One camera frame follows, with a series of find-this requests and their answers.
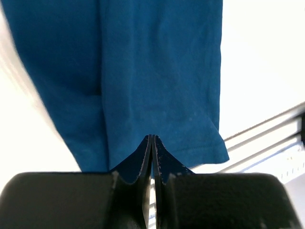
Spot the aluminium mounting rail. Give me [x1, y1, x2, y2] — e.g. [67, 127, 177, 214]
[214, 102, 305, 172]

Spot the navy blue t shirt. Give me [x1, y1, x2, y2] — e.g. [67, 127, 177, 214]
[1, 0, 229, 172]

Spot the white slotted cable duct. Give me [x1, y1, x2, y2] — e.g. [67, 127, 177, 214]
[279, 157, 305, 184]

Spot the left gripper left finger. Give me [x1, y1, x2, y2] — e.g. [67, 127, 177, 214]
[0, 135, 152, 229]

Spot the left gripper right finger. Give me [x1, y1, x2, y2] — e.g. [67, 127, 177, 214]
[152, 136, 302, 229]

